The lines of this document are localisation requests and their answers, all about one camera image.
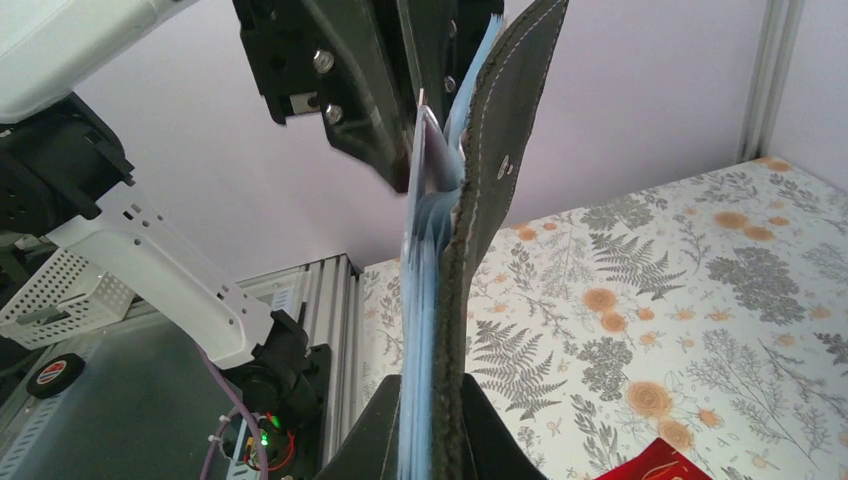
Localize black tape roll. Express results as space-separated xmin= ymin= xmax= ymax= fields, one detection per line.
xmin=26 ymin=353 xmax=86 ymax=400

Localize black leather card holder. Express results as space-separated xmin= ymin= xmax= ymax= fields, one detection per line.
xmin=397 ymin=1 xmax=567 ymax=479

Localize red VIP card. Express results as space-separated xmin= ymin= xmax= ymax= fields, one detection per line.
xmin=597 ymin=438 xmax=711 ymax=480

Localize white perforated basket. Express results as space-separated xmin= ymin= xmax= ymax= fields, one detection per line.
xmin=1 ymin=249 xmax=136 ymax=350

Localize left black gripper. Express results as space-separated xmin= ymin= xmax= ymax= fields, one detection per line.
xmin=233 ymin=0 xmax=504 ymax=194

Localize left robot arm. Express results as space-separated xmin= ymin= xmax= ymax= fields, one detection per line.
xmin=1 ymin=1 xmax=504 ymax=428

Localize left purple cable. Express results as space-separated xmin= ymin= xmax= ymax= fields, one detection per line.
xmin=195 ymin=344 xmax=272 ymax=480

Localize floral patterned table mat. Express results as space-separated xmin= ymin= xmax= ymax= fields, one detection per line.
xmin=360 ymin=155 xmax=848 ymax=480

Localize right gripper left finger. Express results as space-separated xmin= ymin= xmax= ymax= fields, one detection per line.
xmin=316 ymin=375 xmax=402 ymax=480

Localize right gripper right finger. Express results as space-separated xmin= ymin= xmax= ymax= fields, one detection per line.
xmin=460 ymin=373 xmax=546 ymax=480

